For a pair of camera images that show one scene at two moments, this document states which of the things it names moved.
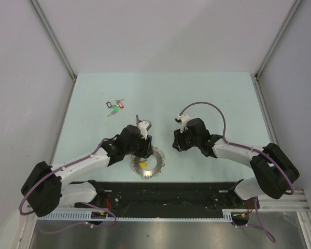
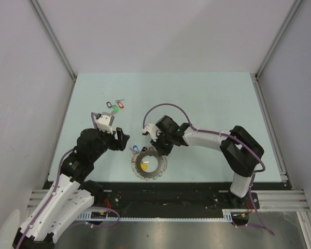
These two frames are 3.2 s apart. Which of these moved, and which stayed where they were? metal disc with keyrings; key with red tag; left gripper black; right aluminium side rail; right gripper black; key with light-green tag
Moved: left gripper black; right gripper black
Stayed: key with red tag; key with light-green tag; right aluminium side rail; metal disc with keyrings
